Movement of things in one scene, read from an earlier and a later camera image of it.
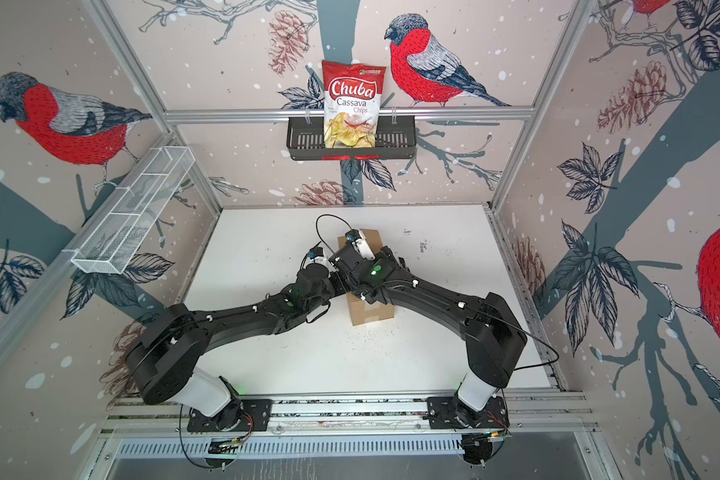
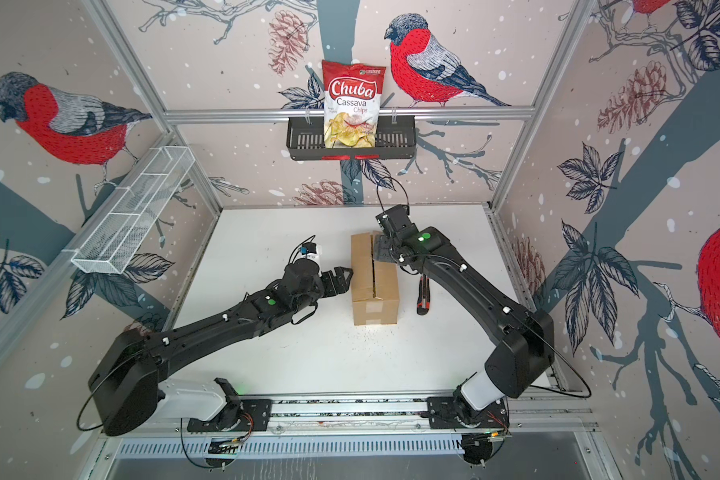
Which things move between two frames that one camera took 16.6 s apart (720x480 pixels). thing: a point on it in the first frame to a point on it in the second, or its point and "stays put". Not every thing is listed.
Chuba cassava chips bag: [352, 94] stays put
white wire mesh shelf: [132, 210] stays put
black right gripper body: [382, 262] to [394, 253]
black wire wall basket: [395, 137] stays put
